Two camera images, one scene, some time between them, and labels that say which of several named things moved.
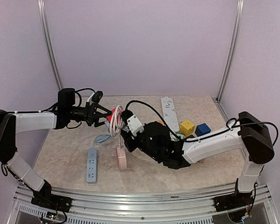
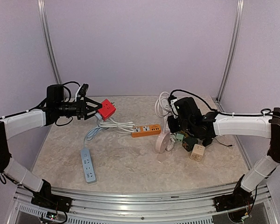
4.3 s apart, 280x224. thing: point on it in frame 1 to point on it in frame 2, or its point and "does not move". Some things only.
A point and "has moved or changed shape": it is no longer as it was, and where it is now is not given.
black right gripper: x=126 y=135 to x=173 y=128
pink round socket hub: x=121 y=157 has moved or changed shape
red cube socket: x=108 y=117 has moved or changed shape
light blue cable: x=101 y=138 to x=92 y=134
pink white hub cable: x=117 y=123 to x=163 y=107
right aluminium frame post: x=239 y=7 does not move
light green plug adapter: x=182 y=135 does not move
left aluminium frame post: x=41 y=5 does not move
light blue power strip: x=91 y=166 has moved or changed shape
